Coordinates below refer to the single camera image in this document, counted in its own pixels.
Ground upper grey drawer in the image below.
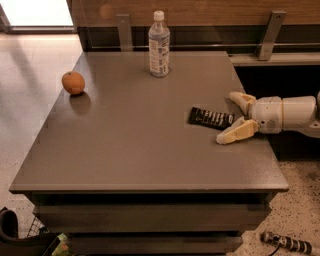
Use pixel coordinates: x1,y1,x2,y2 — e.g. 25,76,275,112
34,204,270,233

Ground right metal bracket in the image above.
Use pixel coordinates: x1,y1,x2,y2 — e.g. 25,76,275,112
257,10,286,61

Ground lower grey drawer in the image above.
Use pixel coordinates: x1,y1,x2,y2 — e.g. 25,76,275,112
69,237,242,255

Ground black rxbar chocolate bar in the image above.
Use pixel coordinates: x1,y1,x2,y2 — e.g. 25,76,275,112
188,107,235,130

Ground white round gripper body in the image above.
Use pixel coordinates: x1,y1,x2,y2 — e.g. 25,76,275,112
250,96,283,134

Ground black white striped tool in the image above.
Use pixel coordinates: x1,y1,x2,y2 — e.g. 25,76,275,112
260,231,317,256

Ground clear plastic water bottle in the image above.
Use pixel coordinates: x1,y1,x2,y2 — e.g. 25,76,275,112
148,10,170,77

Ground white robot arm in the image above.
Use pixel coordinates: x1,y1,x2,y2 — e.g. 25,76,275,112
216,92,320,144

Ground orange fruit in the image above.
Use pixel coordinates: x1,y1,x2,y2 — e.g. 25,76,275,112
62,71,85,95

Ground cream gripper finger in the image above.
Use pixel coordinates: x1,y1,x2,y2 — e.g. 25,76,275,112
216,117,259,145
229,92,256,115

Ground green snack package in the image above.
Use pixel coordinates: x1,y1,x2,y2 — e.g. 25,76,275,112
51,234,73,256

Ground grey drawer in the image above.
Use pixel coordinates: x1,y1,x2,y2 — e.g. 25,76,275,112
69,237,242,255
34,204,270,233

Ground black wire basket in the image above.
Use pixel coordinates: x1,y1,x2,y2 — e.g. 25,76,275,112
0,206,58,256

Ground metal bracket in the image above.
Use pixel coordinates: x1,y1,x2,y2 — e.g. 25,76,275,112
116,14,133,52
257,10,286,61

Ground left metal bracket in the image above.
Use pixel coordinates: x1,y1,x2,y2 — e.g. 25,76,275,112
116,14,133,52

